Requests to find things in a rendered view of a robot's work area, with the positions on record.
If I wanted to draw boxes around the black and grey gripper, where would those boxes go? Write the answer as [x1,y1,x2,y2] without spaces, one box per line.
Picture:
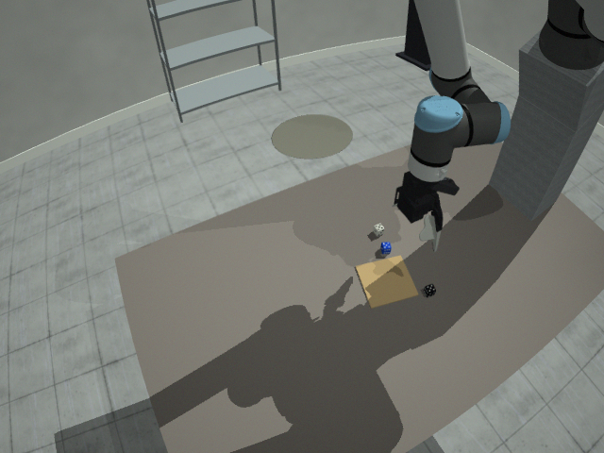
[392,171,443,252]

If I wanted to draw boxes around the blue die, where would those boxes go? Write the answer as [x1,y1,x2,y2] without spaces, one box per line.
[380,242,392,254]

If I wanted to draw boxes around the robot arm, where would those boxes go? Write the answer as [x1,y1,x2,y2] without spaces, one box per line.
[408,0,604,195]

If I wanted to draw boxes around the tan mat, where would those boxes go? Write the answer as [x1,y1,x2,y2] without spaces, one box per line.
[356,255,419,309]

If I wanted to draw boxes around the black die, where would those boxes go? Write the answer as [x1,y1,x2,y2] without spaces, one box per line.
[424,284,436,297]

